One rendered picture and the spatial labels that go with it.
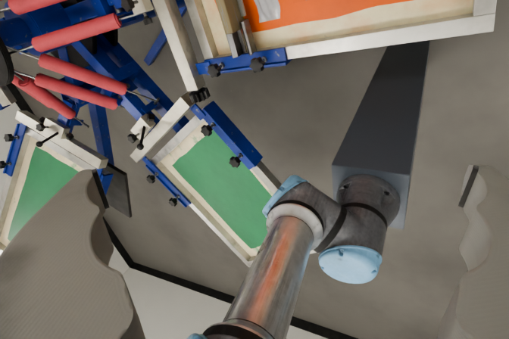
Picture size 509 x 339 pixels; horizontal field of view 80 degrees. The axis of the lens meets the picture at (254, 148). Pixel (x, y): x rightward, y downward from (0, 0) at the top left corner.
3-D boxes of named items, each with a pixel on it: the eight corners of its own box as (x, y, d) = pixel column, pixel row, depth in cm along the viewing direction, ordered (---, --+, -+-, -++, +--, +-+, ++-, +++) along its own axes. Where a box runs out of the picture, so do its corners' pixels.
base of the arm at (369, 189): (398, 225, 79) (393, 255, 72) (338, 213, 86) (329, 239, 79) (402, 178, 71) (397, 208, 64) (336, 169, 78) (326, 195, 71)
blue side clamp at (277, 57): (291, 41, 92) (282, 48, 87) (294, 57, 95) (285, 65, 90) (213, 54, 108) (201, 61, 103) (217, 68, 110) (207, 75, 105)
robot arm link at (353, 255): (365, 250, 75) (353, 300, 65) (320, 218, 76) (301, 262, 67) (399, 229, 67) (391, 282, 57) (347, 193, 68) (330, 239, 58)
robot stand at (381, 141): (426, 67, 164) (404, 230, 79) (390, 67, 173) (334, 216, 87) (431, 32, 155) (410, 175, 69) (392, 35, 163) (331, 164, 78)
